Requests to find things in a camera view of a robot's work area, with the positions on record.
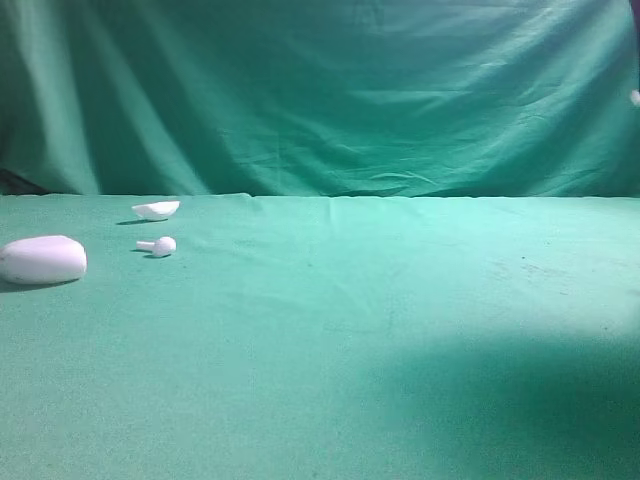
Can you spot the white earbud case lid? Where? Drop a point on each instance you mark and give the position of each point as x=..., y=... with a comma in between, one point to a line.
x=156, y=211

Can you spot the white earbud case body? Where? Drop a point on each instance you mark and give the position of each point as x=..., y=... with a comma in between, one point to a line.
x=43, y=260

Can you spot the white bluetooth earbud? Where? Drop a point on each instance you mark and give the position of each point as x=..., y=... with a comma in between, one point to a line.
x=635, y=97

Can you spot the white earbud near case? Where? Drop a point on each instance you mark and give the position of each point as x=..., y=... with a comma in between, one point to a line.
x=162, y=247

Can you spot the green backdrop cloth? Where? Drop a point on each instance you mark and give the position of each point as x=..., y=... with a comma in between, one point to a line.
x=319, y=98

